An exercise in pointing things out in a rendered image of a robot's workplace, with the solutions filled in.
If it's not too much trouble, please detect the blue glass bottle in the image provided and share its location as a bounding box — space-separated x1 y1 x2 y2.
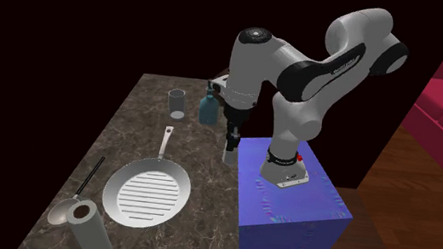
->
197 86 222 127

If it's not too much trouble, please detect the silver ladle with black handle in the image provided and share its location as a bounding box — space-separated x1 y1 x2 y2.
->
45 150 106 231

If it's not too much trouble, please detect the clear drinking glass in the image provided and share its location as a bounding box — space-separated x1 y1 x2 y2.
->
165 88 188 121

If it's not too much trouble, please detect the silver grill pan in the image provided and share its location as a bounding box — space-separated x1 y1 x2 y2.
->
99 119 198 235

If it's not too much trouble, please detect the white paper towel roll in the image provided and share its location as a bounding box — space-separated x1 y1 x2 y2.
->
61 197 120 249

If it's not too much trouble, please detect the blue robot stand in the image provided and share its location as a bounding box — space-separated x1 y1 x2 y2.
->
225 132 361 249

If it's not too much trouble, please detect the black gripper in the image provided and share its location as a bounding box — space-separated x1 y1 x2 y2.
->
217 102 253 167

